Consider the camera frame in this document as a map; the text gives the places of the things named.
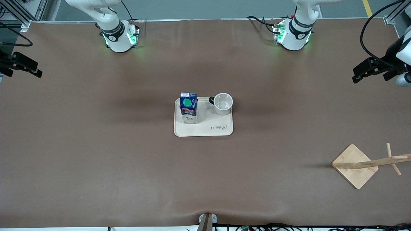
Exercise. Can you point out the aluminium frame post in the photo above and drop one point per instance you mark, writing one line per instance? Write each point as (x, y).
(25, 26)
(389, 20)

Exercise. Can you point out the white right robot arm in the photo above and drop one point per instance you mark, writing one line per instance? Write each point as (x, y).
(118, 43)

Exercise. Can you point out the wooden cup rack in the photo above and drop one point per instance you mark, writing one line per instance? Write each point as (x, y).
(353, 170)

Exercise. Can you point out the blue milk carton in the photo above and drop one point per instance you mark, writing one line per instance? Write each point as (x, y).
(188, 107)

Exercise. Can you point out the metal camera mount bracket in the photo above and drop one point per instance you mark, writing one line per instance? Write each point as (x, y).
(207, 223)

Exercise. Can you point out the white smiley mug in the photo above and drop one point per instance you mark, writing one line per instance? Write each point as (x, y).
(223, 103)

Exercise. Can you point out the beige plastic tray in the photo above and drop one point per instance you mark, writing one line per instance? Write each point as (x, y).
(205, 131)

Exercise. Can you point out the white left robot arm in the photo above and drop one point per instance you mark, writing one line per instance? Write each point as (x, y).
(293, 41)

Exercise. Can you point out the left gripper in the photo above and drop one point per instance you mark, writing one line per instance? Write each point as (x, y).
(389, 55)

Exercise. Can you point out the small green circuit board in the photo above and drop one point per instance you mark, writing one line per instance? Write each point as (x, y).
(246, 228)

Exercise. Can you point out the brown table cover sheet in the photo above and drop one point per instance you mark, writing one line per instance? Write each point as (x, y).
(96, 144)

